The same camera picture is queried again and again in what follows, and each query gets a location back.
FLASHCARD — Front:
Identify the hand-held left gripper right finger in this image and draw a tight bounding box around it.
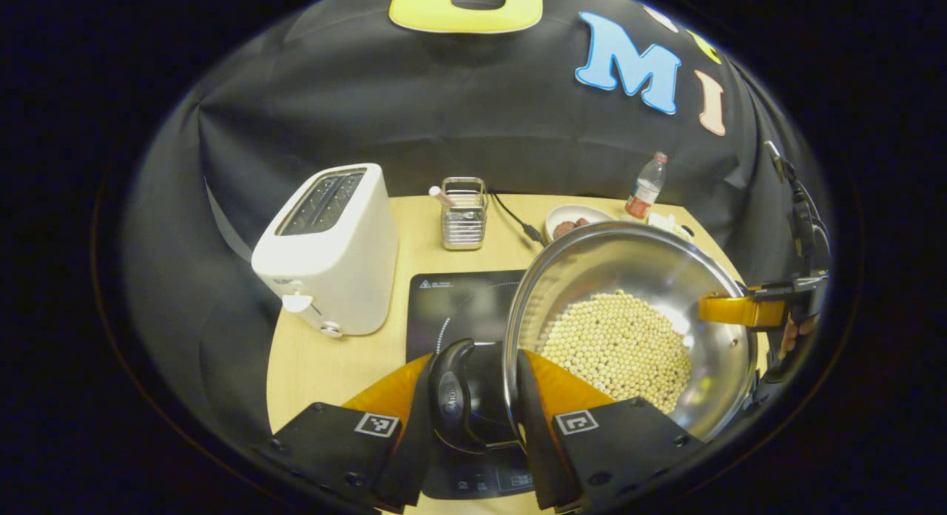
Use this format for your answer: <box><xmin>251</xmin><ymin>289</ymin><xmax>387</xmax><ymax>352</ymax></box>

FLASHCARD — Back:
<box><xmin>516</xmin><ymin>350</ymin><xmax>704</xmax><ymax>512</ymax></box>

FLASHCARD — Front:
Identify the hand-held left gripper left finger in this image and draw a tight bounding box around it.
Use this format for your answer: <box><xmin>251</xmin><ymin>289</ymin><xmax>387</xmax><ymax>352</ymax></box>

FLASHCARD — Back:
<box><xmin>259</xmin><ymin>352</ymin><xmax>437</xmax><ymax>514</ymax></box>

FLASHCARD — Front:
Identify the steel pot with black handle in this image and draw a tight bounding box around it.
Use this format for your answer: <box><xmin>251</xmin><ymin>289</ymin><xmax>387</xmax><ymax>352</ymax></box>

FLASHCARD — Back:
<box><xmin>429</xmin><ymin>221</ymin><xmax>760</xmax><ymax>457</ymax></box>

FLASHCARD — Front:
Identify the black induction cooktop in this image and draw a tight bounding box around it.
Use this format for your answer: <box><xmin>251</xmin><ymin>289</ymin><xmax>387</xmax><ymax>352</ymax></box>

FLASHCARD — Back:
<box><xmin>405</xmin><ymin>269</ymin><xmax>538</xmax><ymax>502</ymax></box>

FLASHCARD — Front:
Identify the black tripod stand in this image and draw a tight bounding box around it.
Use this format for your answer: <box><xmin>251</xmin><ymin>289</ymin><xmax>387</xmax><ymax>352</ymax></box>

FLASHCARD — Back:
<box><xmin>764</xmin><ymin>139</ymin><xmax>831</xmax><ymax>276</ymax></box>

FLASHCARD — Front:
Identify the pile of soybeans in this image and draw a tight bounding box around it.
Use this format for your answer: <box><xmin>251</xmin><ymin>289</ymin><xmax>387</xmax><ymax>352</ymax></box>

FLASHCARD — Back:
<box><xmin>539</xmin><ymin>289</ymin><xmax>693</xmax><ymax>415</ymax></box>

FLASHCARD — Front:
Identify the clear plastic water bottle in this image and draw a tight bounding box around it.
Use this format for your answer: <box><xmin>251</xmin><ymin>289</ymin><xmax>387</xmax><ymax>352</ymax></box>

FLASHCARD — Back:
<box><xmin>624</xmin><ymin>152</ymin><xmax>669</xmax><ymax>221</ymax></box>

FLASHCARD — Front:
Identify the white plate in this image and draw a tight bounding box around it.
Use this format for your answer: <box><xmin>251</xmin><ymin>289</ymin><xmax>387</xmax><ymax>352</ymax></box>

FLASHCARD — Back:
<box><xmin>545</xmin><ymin>204</ymin><xmax>617</xmax><ymax>244</ymax></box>

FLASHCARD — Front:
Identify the white toaster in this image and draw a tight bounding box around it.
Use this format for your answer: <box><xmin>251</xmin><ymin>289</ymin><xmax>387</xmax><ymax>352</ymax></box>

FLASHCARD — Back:
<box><xmin>250</xmin><ymin>162</ymin><xmax>400</xmax><ymax>339</ymax></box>

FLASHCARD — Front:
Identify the metal utensil holder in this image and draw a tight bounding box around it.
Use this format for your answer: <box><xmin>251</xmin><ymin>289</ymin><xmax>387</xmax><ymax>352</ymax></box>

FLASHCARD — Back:
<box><xmin>440</xmin><ymin>176</ymin><xmax>490</xmax><ymax>252</ymax></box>

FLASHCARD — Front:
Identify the black power cable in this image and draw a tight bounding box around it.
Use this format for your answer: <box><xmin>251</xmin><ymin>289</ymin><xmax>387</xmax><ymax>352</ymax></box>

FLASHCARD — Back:
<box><xmin>488</xmin><ymin>191</ymin><xmax>547</xmax><ymax>246</ymax></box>

